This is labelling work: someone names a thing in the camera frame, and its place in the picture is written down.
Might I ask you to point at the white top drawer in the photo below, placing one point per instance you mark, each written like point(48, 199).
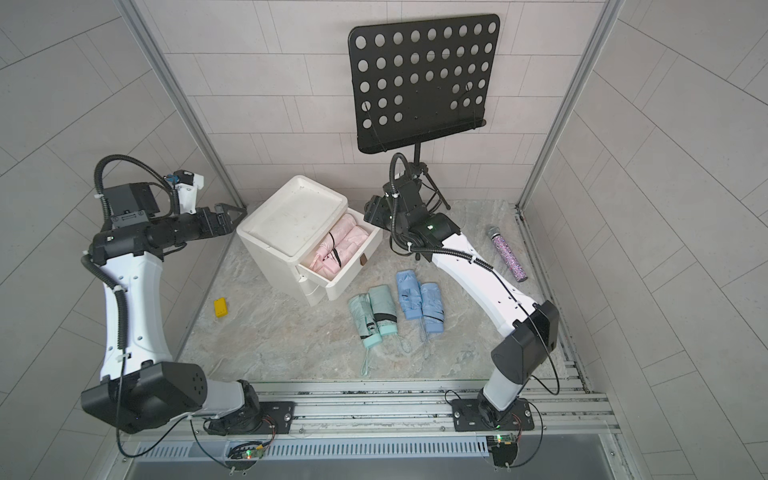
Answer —
point(354, 270)

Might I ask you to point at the purple glitter microphone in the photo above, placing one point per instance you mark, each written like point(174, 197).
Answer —
point(507, 254)

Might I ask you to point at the left green circuit board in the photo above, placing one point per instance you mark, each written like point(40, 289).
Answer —
point(249, 451)

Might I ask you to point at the green circuit board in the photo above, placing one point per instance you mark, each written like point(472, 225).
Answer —
point(249, 451)
point(498, 442)

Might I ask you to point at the pink umbrella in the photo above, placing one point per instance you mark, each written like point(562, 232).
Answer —
point(333, 264)
point(332, 240)

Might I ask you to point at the black perforated music stand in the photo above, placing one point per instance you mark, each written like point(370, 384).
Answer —
point(419, 81)

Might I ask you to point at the white three-drawer cabinet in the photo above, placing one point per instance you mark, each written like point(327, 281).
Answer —
point(284, 232)

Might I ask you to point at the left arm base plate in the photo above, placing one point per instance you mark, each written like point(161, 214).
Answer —
point(273, 418)

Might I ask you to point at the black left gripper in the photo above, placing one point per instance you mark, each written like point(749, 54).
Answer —
point(221, 220)

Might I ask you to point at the right green circuit board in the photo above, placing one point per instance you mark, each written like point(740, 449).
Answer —
point(498, 442)

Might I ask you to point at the yellow small block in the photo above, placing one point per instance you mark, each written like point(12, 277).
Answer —
point(220, 308)

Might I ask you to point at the mint green folded umbrella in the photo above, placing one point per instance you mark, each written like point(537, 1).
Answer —
point(361, 311)

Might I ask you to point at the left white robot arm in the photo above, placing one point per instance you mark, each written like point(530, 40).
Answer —
point(147, 217)

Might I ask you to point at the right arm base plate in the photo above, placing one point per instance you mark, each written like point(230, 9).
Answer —
point(465, 414)

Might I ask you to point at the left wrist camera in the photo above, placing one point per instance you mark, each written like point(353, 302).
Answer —
point(187, 185)

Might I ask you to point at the aluminium rail frame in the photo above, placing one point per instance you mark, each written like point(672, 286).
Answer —
point(419, 407)

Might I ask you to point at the light blue folded umbrella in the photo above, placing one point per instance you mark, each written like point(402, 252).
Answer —
point(409, 294)

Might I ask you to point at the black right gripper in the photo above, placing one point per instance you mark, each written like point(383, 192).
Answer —
point(380, 209)

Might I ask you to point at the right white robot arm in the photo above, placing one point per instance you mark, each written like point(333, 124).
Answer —
point(529, 329)

